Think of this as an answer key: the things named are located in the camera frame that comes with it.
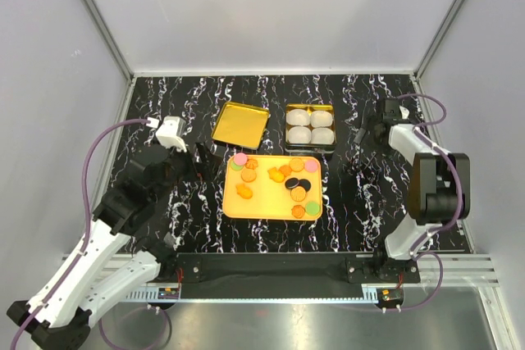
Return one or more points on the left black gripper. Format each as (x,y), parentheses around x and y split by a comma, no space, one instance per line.
(208,162)

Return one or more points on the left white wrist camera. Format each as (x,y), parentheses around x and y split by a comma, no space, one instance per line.
(169,132)

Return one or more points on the orange swirl cookie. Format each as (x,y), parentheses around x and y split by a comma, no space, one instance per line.
(251,164)
(298,211)
(285,170)

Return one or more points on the gold cookie tin box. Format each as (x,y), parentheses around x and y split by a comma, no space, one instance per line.
(310,148)

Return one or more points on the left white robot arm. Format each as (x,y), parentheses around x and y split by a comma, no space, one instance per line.
(62,314)

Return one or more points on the black sandwich cookie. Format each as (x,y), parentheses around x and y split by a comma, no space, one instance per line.
(292,183)
(305,184)

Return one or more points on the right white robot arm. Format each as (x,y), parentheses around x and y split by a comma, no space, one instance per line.
(439,186)

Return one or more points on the gold tin lid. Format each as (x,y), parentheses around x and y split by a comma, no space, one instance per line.
(241,124)

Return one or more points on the round dotted biscuit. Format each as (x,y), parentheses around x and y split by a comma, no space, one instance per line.
(248,175)

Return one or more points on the green round cookie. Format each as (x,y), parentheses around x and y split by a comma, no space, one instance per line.
(312,208)
(235,167)

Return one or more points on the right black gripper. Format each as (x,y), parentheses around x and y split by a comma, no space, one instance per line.
(371,126)

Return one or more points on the pink round cookie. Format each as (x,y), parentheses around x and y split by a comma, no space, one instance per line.
(311,165)
(240,159)

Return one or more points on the yellow plastic tray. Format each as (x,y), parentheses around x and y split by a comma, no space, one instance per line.
(271,200)

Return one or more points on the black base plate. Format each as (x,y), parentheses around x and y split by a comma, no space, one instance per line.
(355,268)

